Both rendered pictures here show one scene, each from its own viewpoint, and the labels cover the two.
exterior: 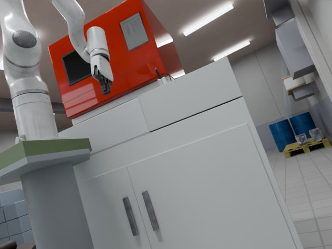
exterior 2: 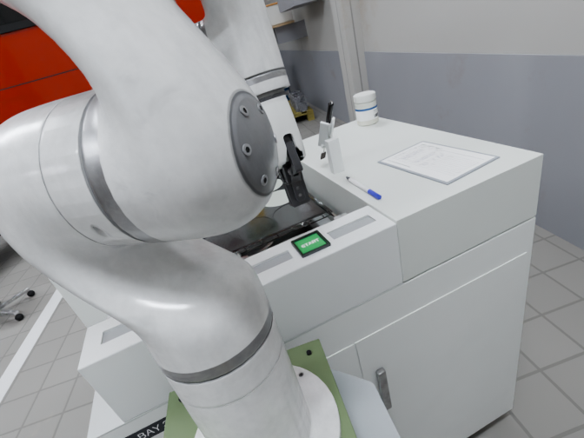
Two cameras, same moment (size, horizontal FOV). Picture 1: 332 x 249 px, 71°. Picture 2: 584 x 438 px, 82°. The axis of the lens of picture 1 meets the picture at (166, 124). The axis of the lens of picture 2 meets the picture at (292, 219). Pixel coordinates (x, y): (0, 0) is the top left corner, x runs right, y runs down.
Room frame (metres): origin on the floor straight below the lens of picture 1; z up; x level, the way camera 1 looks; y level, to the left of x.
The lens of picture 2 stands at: (0.52, 0.47, 1.30)
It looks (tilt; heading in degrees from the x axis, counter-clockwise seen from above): 29 degrees down; 329
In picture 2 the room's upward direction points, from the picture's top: 16 degrees counter-clockwise
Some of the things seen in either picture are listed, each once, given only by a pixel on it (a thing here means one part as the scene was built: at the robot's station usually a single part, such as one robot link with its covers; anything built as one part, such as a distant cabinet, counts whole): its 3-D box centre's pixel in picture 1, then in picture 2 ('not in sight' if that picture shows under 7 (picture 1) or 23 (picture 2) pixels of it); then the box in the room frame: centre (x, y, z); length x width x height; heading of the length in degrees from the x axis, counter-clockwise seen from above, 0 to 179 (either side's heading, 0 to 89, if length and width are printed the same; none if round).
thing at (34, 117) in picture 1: (36, 123); (243, 388); (0.80, 0.43, 0.97); 0.19 x 0.19 x 0.18
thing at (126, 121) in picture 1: (92, 138); (257, 302); (0.99, 0.32, 0.89); 0.55 x 0.09 x 0.14; 73
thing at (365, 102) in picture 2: not in sight; (366, 108); (1.30, -0.38, 1.01); 0.07 x 0.07 x 0.10
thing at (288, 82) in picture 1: (293, 82); (275, 14); (5.22, -3.03, 1.48); 0.48 x 0.39 x 0.27; 154
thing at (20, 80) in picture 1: (24, 74); (136, 235); (0.83, 0.45, 1.18); 0.19 x 0.12 x 0.24; 38
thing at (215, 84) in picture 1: (202, 106); (381, 175); (1.11, -0.19, 0.89); 0.62 x 0.35 x 0.14; 163
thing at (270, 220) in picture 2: not in sight; (242, 212); (1.31, 0.15, 0.90); 0.34 x 0.34 x 0.01; 73
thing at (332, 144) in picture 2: (166, 90); (329, 144); (1.14, -0.05, 1.03); 0.06 x 0.04 x 0.13; 163
